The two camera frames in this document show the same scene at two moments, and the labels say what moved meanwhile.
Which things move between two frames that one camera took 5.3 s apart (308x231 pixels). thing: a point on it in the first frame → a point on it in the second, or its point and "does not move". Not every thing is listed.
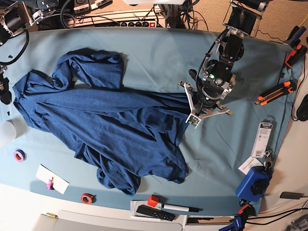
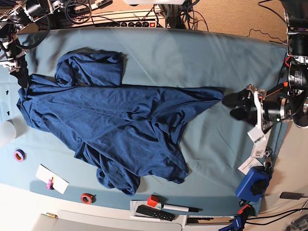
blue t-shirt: (126, 134) does not move
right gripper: (203, 106) → (269, 111)
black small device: (290, 195) does not move
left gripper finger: (6, 95) → (13, 52)
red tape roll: (88, 198) does not move
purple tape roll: (19, 155) does not move
